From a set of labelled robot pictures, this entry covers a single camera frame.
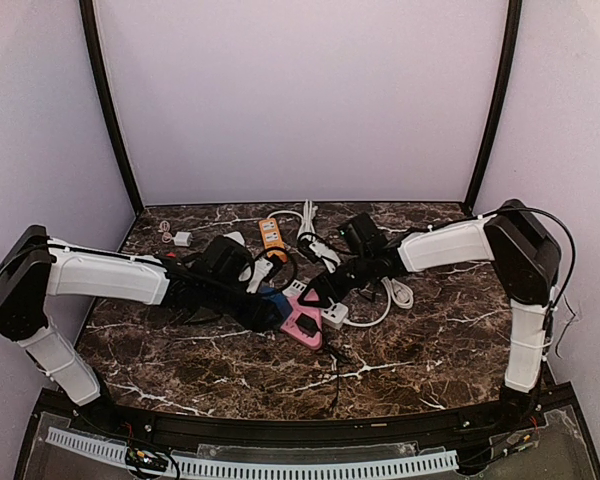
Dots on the white USB charger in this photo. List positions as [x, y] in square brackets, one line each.
[182, 239]

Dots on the black frame left post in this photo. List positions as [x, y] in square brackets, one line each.
[108, 109]

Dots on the black TP-Link adapter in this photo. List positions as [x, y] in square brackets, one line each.
[307, 325]

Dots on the white two-pin adapter plug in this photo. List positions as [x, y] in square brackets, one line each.
[236, 236]

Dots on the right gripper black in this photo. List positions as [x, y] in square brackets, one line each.
[331, 284]

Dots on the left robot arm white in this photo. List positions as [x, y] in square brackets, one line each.
[39, 266]

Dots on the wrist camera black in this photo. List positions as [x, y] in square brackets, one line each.
[227, 260]
[362, 235]

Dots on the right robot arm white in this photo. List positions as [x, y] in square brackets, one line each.
[522, 253]

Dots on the orange power strip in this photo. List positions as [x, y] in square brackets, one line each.
[272, 240]

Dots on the blue cube socket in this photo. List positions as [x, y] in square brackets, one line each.
[279, 299]

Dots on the black frame post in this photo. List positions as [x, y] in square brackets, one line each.
[108, 109]
[505, 63]

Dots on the black frame right post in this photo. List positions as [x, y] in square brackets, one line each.
[505, 63]

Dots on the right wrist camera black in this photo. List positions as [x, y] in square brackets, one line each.
[362, 235]

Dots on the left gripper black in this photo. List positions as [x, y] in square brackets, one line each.
[259, 310]

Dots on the pink triangular power strip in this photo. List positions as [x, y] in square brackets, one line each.
[289, 326]

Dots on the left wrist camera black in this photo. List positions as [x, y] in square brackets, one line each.
[227, 260]

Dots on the white power strip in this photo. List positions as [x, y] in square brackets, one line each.
[334, 316]

